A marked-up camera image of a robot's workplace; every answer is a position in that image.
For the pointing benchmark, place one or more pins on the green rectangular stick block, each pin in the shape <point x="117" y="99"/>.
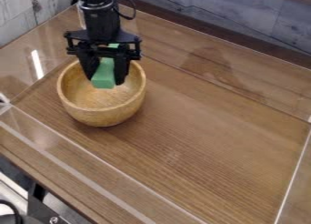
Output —
<point x="104" y="78"/>

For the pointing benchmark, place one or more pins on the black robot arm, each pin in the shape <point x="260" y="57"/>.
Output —
<point x="102" y="16"/>

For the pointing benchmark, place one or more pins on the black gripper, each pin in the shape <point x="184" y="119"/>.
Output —
<point x="124" y="47"/>

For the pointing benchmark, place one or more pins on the clear acrylic tray wall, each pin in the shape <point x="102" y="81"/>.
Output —
<point x="190" y="162"/>

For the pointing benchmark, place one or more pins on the round wooden bowl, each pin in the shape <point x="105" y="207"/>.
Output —
<point x="101" y="107"/>

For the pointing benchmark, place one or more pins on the black table leg frame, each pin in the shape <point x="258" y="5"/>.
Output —
<point x="38" y="209"/>

